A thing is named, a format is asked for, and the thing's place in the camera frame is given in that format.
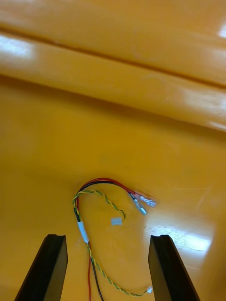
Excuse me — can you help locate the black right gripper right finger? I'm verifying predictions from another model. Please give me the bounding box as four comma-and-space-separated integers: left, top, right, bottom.
148, 234, 201, 301

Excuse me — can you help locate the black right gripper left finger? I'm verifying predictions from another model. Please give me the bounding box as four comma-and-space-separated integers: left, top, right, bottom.
14, 234, 68, 301

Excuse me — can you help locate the yellow-orange plastic bin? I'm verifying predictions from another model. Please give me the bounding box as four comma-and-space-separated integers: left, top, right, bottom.
0, 0, 226, 87
0, 32, 226, 301

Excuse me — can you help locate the multicolour wire harness white sleeve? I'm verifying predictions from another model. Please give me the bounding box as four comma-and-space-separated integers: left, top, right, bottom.
72, 177, 158, 301

